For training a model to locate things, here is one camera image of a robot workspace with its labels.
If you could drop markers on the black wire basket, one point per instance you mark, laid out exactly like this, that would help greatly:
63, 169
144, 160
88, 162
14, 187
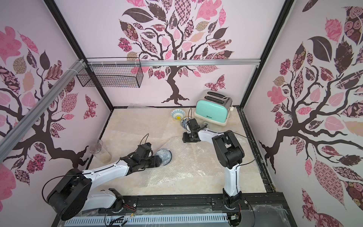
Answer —
112, 72

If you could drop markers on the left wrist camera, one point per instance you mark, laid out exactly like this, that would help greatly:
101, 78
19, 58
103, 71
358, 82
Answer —
144, 151

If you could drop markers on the yellow dotted ceramic bowl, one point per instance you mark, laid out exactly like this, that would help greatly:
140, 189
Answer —
178, 114

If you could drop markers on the blue floral ceramic bowl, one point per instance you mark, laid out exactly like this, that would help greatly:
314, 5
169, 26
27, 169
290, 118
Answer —
165, 155

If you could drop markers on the grey tape dispenser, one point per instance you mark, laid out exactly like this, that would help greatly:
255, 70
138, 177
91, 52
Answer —
204, 124

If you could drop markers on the bubble wrap sheet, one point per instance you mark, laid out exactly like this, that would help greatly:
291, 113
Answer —
188, 160
241, 170

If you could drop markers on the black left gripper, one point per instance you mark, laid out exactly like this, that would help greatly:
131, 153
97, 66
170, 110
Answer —
156, 161

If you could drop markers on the aluminium rail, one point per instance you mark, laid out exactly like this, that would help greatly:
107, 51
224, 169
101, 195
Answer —
24, 125
175, 62

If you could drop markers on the aluminium rail back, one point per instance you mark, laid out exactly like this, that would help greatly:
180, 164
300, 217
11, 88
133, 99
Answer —
175, 62

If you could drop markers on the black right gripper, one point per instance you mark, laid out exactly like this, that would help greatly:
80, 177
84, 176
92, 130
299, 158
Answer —
188, 137

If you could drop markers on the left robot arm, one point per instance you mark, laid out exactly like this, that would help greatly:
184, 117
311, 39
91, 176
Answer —
71, 195

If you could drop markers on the mint green toaster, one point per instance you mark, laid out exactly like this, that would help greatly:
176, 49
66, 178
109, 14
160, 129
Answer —
214, 107

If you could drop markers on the clear drinking glass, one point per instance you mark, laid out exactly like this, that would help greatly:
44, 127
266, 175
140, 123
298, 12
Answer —
98, 150

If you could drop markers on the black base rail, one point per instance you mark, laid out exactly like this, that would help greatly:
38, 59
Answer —
217, 202

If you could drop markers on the black corner frame post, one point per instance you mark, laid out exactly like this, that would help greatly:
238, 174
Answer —
53, 8

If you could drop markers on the white slotted cable duct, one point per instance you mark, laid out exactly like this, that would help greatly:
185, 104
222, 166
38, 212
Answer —
148, 220

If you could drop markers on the aluminium rail left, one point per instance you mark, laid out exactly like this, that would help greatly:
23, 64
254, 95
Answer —
24, 125

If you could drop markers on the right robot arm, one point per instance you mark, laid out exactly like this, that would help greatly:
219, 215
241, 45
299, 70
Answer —
229, 153

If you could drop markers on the blue yellow patterned bowl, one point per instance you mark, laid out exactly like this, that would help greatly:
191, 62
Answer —
184, 122

